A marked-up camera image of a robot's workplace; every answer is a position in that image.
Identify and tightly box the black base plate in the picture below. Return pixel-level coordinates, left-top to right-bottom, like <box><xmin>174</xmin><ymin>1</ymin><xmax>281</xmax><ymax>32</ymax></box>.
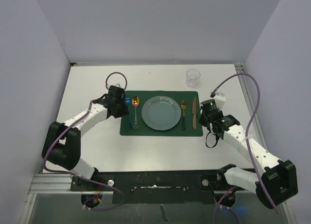
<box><xmin>70</xmin><ymin>170</ymin><xmax>233</xmax><ymax>204</ymax></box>

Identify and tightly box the teal round plate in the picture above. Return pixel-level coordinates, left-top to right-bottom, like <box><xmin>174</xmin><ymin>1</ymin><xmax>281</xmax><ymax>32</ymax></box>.
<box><xmin>141</xmin><ymin>96</ymin><xmax>182</xmax><ymax>131</ymax></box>

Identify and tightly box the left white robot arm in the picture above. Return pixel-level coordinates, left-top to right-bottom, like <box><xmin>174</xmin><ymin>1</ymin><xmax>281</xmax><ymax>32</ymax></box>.
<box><xmin>42</xmin><ymin>86</ymin><xmax>129</xmax><ymax>190</ymax></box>

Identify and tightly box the gold iridescent spoon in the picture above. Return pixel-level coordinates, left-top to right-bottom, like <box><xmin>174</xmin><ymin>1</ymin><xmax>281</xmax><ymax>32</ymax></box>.
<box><xmin>132</xmin><ymin>95</ymin><xmax>140</xmax><ymax>129</ymax></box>

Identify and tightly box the gold fork green handle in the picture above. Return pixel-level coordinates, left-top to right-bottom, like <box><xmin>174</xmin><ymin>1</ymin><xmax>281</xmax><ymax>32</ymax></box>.
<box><xmin>181</xmin><ymin>100</ymin><xmax>187</xmax><ymax>131</ymax></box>

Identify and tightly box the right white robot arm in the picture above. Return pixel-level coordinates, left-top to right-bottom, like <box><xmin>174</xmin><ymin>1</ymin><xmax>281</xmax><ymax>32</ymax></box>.
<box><xmin>198</xmin><ymin>99</ymin><xmax>298</xmax><ymax>209</ymax></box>

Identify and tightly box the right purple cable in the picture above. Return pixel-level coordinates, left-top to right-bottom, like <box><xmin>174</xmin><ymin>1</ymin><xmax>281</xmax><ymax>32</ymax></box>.
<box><xmin>209</xmin><ymin>73</ymin><xmax>280</xmax><ymax>224</ymax></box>

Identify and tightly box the blue plastic spoon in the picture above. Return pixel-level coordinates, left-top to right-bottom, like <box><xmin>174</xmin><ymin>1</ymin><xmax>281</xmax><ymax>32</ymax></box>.
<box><xmin>125</xmin><ymin>97</ymin><xmax>133</xmax><ymax>129</ymax></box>

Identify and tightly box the dark green placemat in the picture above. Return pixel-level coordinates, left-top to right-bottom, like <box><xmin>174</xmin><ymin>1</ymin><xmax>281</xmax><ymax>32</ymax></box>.
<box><xmin>120</xmin><ymin>90</ymin><xmax>203</xmax><ymax>137</ymax></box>

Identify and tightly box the clear plastic cup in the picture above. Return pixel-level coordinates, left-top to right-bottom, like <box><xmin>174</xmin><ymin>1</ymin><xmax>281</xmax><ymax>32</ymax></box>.
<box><xmin>186</xmin><ymin>69</ymin><xmax>201</xmax><ymax>88</ymax></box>

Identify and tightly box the copper knife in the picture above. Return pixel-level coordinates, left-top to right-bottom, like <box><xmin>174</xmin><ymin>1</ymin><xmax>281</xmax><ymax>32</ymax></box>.
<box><xmin>192</xmin><ymin>97</ymin><xmax>197</xmax><ymax>130</ymax></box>

